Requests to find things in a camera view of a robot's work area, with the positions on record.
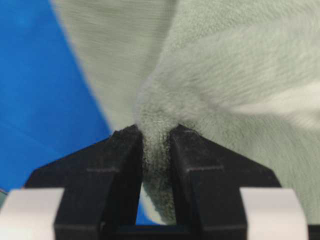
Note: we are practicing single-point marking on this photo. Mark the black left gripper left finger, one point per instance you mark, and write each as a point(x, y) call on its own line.
point(101, 184)

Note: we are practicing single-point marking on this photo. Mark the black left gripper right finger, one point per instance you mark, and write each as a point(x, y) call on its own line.
point(206, 181)

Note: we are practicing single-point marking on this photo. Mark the pale green bath towel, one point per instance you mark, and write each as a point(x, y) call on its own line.
point(242, 73)

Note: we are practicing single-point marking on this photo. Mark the blue table mat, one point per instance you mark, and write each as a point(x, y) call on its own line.
point(69, 75)

